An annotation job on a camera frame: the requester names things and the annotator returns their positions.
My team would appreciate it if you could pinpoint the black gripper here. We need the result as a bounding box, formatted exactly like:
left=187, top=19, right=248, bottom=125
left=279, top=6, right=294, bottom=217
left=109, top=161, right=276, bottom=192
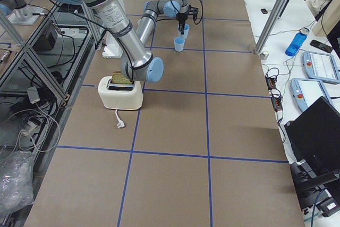
left=176, top=4, right=199, bottom=35

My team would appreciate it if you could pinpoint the blue cup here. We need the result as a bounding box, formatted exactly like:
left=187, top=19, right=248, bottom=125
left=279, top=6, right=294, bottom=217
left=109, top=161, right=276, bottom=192
left=173, top=37, right=185, bottom=52
left=178, top=24, right=190, bottom=39

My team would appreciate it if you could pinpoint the small metal clamp block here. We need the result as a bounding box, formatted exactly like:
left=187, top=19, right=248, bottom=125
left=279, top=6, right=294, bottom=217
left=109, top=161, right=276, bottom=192
left=260, top=51, right=269, bottom=61

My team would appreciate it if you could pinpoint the toast slice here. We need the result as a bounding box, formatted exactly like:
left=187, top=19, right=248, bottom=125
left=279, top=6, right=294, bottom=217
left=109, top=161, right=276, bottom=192
left=111, top=71, right=133, bottom=85

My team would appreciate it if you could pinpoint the blue water bottle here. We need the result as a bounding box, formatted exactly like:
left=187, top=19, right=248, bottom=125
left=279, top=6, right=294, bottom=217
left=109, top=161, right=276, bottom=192
left=285, top=27, right=310, bottom=57

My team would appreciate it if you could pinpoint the cream toaster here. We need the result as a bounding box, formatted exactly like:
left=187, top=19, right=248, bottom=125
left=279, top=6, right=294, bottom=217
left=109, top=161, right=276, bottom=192
left=97, top=76, right=143, bottom=110

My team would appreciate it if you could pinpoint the seated person in black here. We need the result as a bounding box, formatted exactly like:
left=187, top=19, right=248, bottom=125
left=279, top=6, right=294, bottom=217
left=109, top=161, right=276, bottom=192
left=305, top=0, right=339, bottom=55

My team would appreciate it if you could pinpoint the white toaster plug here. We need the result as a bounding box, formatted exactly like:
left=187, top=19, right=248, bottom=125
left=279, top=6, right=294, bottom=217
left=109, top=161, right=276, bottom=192
left=115, top=110, right=125, bottom=129

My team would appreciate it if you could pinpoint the black smartphone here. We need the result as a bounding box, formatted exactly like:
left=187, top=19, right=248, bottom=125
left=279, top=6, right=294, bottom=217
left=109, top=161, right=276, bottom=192
left=310, top=40, right=333, bottom=53

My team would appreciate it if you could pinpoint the far teach pendant tablet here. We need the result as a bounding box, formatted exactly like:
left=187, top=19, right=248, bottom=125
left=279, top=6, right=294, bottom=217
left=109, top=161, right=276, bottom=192
left=302, top=51, right=339, bottom=84

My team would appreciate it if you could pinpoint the teach pendant tablet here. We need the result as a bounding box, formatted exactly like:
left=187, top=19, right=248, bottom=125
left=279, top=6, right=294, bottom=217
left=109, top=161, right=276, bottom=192
left=290, top=78, right=333, bottom=112
left=302, top=51, right=339, bottom=84

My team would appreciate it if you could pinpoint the near teach pendant tablet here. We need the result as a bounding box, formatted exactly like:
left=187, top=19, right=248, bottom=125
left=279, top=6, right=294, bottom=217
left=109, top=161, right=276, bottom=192
left=290, top=78, right=333, bottom=112

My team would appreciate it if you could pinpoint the black laptop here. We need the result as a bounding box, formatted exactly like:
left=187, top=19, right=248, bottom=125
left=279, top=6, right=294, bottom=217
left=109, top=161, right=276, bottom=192
left=284, top=97, right=339, bottom=171

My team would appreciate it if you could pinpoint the crumpled clear plastic bag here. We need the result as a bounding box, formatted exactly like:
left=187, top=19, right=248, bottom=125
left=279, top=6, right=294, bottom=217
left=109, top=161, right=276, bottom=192
left=1, top=151, right=34, bottom=217

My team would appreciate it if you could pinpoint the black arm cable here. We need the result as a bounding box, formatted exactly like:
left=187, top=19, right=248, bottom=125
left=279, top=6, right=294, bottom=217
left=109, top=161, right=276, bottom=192
left=169, top=0, right=204, bottom=25

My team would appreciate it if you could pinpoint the aluminium frame post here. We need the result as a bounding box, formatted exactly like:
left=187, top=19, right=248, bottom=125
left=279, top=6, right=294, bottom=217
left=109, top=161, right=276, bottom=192
left=253, top=0, right=287, bottom=55

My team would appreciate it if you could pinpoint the white pedestal column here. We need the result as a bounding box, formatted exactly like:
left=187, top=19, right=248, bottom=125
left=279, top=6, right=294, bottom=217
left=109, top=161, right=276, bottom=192
left=101, top=0, right=127, bottom=59

